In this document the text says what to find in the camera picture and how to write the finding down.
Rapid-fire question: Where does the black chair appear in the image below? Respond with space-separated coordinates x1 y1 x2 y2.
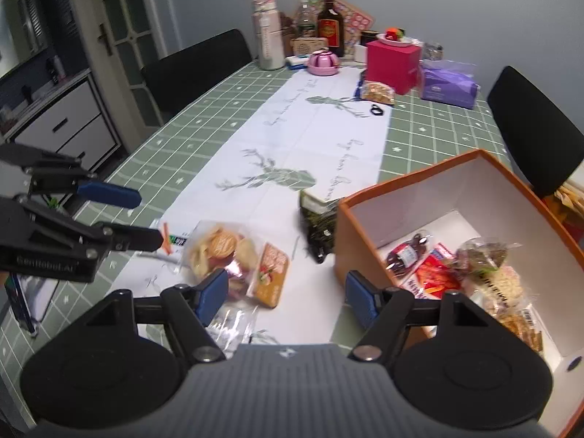
487 65 584 199
141 28 253 126

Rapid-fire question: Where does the colourful chips packet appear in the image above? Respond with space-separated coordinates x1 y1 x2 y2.
182 220 265 302

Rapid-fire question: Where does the carrot print stick packet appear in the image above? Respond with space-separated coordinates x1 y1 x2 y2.
160 221 192 256

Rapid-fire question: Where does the clear plastic bottle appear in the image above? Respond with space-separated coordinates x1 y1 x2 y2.
296 0 319 39

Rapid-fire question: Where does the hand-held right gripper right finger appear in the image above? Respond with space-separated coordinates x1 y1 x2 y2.
344 270 525 363

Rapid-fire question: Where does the clear nut packet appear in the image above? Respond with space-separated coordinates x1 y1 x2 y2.
449 237 523 279

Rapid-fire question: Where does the beige slotted box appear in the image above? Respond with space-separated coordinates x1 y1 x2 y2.
291 36 329 58

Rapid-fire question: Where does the dark red snack packet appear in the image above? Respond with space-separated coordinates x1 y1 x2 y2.
385 233 432 279

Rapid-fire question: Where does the glass panel door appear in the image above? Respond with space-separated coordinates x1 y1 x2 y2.
64 0 172 128

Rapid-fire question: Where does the pink box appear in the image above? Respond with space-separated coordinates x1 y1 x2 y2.
365 39 423 96

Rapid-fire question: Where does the white table runner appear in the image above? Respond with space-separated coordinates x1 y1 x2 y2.
132 66 395 357

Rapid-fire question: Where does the brown liquor bottle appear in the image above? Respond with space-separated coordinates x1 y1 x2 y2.
317 0 345 58

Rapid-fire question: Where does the dotted sticker sheet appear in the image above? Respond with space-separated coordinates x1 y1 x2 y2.
303 0 375 55

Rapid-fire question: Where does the pink round container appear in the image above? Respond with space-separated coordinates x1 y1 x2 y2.
307 48 341 77

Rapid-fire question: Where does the blue-edged smartphone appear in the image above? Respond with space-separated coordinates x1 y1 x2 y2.
4 273 61 339

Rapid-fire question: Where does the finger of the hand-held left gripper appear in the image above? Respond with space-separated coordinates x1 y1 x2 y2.
0 143 142 208
96 223 164 253

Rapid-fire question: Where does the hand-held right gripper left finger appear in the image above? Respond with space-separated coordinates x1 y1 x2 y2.
59 268 230 363

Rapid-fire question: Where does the small orange snack packet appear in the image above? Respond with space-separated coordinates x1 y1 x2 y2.
246 243 290 308

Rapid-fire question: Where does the clear golden snack packet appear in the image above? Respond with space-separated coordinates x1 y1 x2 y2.
355 80 397 105

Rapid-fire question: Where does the clear waffle packet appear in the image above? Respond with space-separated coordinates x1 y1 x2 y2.
495 306 546 357

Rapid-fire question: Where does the white drawer cabinet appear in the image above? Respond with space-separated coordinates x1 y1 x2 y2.
0 68 123 169

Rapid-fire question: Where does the dark green snack packet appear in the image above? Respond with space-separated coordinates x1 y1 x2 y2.
299 189 343 263

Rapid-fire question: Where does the white plate with red decoration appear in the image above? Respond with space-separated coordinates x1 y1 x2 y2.
376 27 414 47

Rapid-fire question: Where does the white pink water bottle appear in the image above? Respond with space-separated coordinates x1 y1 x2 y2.
251 0 286 71

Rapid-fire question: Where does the orange cardboard box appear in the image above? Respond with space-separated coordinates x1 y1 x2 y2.
334 148 584 438

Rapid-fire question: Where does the purple tissue pack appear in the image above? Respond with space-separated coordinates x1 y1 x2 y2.
419 59 480 110

